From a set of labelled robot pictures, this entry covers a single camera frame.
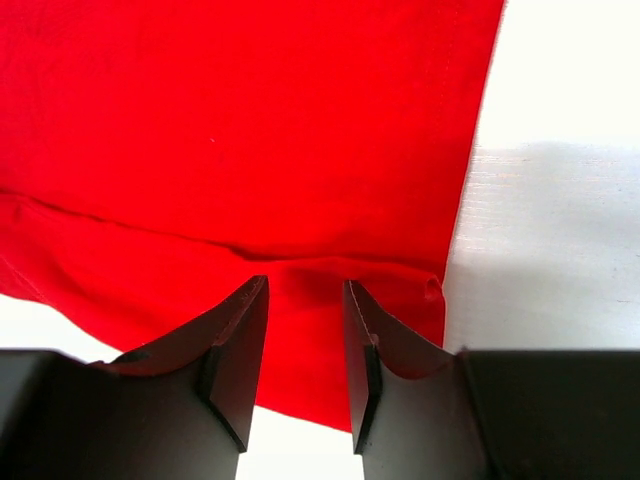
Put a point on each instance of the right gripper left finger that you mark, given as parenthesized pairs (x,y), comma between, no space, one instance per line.
(181,406)

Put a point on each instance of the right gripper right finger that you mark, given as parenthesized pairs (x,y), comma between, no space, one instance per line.
(411,413)

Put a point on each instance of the red t-shirt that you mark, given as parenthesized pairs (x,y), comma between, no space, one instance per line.
(157,154)

